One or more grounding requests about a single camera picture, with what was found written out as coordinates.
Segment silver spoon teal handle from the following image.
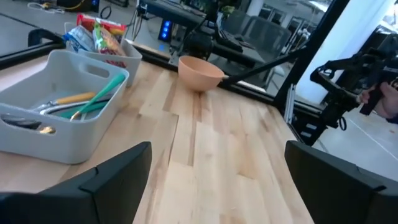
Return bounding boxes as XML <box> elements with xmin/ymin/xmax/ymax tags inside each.
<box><xmin>58</xmin><ymin>101</ymin><xmax>109</xmax><ymax>119</ymax></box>

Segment silver spoon orange handle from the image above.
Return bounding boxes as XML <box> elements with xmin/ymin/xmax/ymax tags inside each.
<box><xmin>30</xmin><ymin>91</ymin><xmax>96</xmax><ymax>113</ymax></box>

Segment lime chili shrimp ramen packet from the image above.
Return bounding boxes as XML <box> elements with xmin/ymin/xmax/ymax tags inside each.
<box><xmin>92</xmin><ymin>23</ymin><xmax>127</xmax><ymax>57</ymax></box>

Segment dark background desk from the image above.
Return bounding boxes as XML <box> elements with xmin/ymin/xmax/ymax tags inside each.
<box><xmin>138</xmin><ymin>0</ymin><xmax>265</xmax><ymax>68</ymax></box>

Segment red beef ramen packet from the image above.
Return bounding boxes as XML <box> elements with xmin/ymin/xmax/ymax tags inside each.
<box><xmin>76</xmin><ymin>14</ymin><xmax>127</xmax><ymax>35</ymax></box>

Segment clear plastic container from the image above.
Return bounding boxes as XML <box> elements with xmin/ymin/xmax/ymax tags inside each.
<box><xmin>63</xmin><ymin>21</ymin><xmax>143</xmax><ymax>88</ymax></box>

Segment gold spoon green handle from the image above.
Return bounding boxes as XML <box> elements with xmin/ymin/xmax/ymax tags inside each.
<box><xmin>39</xmin><ymin>73</ymin><xmax>126</xmax><ymax>135</ymax></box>

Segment all-silver spoon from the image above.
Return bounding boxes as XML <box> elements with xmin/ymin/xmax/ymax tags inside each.
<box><xmin>39</xmin><ymin>99</ymin><xmax>108</xmax><ymax>115</ymax></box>

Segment white column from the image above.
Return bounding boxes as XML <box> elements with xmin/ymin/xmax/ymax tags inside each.
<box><xmin>295</xmin><ymin>0</ymin><xmax>396</xmax><ymax>105</ymax></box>

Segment blue ramen packet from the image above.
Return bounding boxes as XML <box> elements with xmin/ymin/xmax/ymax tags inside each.
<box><xmin>63</xmin><ymin>25</ymin><xmax>96</xmax><ymax>53</ymax></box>

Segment salmon pink bowl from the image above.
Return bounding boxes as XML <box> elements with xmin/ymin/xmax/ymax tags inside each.
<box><xmin>177</xmin><ymin>55</ymin><xmax>225</xmax><ymax>93</ymax></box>

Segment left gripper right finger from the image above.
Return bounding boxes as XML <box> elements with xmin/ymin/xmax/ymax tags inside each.
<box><xmin>284</xmin><ymin>139</ymin><xmax>398</xmax><ymax>224</ymax></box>

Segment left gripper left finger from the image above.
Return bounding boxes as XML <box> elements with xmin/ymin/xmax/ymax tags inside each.
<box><xmin>0</xmin><ymin>141</ymin><xmax>152</xmax><ymax>224</ymax></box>

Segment white plastic bin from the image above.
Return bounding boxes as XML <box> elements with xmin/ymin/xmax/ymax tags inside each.
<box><xmin>0</xmin><ymin>49</ymin><xmax>130</xmax><ymax>165</ymax></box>

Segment person's hand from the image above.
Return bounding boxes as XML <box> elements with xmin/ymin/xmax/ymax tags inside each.
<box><xmin>359</xmin><ymin>80</ymin><xmax>398</xmax><ymax>121</ymax></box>

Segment computer tower blue fans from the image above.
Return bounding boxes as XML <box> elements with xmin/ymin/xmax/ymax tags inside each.
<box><xmin>158</xmin><ymin>20</ymin><xmax>174</xmax><ymax>43</ymax></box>

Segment black spoon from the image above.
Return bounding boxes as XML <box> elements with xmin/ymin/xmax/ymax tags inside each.
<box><xmin>0</xmin><ymin>114</ymin><xmax>43</xmax><ymax>131</ymax></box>

